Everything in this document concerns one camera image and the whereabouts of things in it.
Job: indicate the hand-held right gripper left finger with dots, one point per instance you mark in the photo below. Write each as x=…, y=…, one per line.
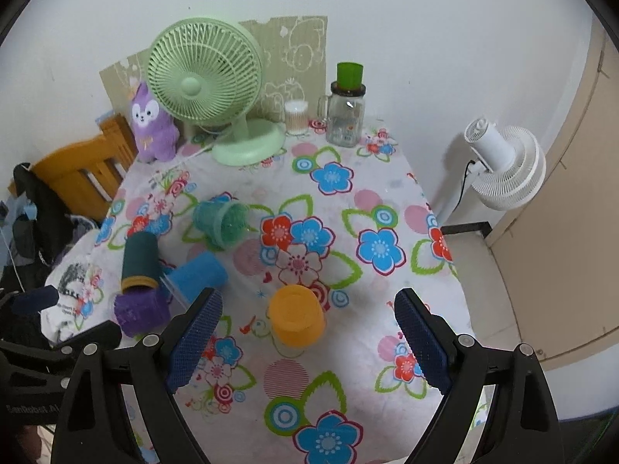
x=193, y=338

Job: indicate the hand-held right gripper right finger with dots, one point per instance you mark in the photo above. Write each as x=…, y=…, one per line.
x=425, y=343

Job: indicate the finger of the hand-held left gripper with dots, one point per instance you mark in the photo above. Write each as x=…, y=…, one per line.
x=36, y=298

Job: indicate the purple cup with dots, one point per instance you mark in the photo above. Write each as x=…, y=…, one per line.
x=140, y=312

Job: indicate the blue cup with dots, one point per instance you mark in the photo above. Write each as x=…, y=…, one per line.
x=200, y=275

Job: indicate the dark green cup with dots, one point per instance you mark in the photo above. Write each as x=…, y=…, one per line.
x=139, y=258

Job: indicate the orange cup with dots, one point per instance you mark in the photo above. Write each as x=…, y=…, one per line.
x=295, y=316

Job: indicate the teal cup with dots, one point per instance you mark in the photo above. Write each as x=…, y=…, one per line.
x=220, y=225

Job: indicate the bright green cup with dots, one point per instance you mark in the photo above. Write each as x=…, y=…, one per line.
x=350, y=75

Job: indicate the white printed plastic bag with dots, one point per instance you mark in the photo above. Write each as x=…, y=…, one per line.
x=72, y=285

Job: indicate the black clothing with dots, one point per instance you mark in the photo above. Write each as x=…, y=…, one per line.
x=41, y=222

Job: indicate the floral tablecloth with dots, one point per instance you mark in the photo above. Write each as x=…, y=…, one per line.
x=338, y=270

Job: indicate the wooden chair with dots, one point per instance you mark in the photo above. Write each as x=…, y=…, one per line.
x=72, y=164

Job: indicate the beige door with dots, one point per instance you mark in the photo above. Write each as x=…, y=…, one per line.
x=570, y=227

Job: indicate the white standing fan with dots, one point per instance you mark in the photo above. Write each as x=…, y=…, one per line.
x=508, y=169

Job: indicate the purple plush toy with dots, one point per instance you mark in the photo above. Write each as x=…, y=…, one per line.
x=152, y=128

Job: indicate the glass mug jar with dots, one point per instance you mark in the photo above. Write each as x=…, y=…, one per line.
x=344, y=118

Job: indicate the clear cotton swab container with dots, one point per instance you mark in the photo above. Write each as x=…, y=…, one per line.
x=296, y=118

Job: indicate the green table fan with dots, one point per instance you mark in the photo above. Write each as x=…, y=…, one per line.
x=193, y=87

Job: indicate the cardboard panel with drawings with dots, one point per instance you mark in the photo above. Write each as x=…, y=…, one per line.
x=300, y=53

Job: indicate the black metal bracket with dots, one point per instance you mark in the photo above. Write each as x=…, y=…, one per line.
x=464, y=228

